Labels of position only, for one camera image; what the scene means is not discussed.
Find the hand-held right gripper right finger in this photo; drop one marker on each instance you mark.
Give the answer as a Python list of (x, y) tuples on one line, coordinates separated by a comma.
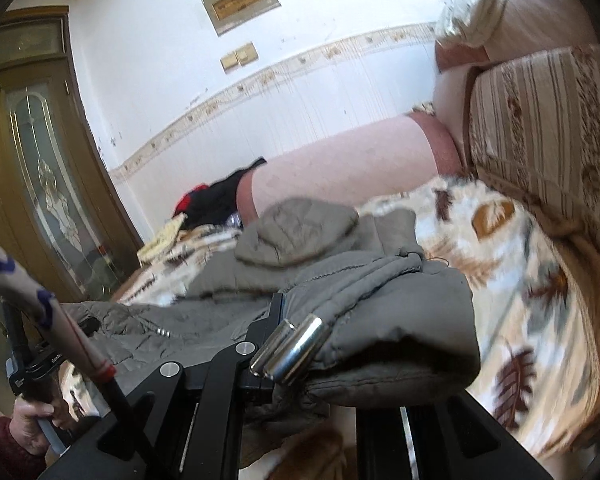
[(480, 435)]

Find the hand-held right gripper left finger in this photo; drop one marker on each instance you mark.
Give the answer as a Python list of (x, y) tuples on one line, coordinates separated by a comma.
[(272, 317)]

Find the grey-green quilted hooded jacket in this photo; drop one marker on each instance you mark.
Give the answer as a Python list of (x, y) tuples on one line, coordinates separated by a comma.
[(380, 320)]

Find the black and red clothes pile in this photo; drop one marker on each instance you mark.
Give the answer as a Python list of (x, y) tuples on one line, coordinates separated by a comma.
[(220, 197)]

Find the person's left hand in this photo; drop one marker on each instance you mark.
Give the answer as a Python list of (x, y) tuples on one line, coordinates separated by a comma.
[(30, 425)]

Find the yellow patterned cloth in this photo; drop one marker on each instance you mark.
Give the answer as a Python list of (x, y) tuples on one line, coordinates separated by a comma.
[(162, 245)]

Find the leaf print blanket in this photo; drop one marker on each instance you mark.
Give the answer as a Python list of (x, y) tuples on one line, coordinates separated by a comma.
[(520, 280)]

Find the pink sofa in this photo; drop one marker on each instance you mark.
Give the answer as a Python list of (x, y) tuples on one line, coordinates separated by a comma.
[(340, 170)]

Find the wooden door with glass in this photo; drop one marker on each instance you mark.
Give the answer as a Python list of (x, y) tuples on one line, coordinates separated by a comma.
[(40, 150)]

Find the striped brown cushion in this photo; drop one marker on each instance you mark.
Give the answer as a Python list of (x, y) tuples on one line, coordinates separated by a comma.
[(545, 125)]

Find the white patterned cushion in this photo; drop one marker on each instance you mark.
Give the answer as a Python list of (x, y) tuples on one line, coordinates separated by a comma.
[(475, 12)]

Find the gold wall switch plate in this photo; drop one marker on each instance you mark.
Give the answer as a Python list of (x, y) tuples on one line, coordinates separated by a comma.
[(229, 61), (247, 52)]

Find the wall electrical panel box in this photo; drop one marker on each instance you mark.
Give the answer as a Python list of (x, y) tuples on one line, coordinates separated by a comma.
[(241, 0)]

